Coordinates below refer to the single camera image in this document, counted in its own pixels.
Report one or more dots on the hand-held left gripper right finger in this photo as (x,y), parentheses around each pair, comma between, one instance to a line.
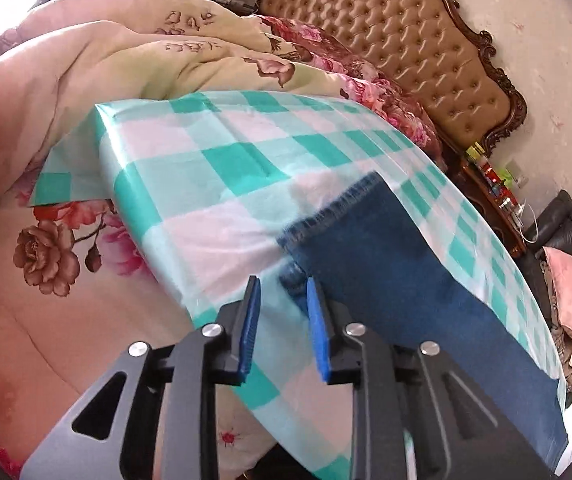
(317,325)

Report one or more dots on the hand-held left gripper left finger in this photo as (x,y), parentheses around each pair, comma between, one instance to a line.
(248,320)

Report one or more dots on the blue denim pants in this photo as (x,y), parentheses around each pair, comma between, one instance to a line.
(391,270)

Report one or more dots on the green white checkered cloth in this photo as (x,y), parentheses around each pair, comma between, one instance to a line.
(206,170)

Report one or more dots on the pink floral bed sheet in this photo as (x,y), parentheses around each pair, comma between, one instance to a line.
(66,320)

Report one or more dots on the dark wooden nightstand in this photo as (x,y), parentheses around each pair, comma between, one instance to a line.
(491,215)

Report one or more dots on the group of colourful bottles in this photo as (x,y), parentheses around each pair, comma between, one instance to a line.
(493,180)

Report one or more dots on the black leather chair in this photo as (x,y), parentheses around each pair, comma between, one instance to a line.
(558,220)

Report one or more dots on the floral red blanket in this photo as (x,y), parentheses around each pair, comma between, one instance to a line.
(366,65)

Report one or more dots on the beige floral quilt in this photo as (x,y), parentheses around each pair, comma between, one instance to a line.
(81,70)

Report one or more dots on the tufted brown headboard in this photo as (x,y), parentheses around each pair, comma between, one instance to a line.
(391,25)

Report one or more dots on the white wall socket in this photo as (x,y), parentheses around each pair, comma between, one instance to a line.
(518,172)

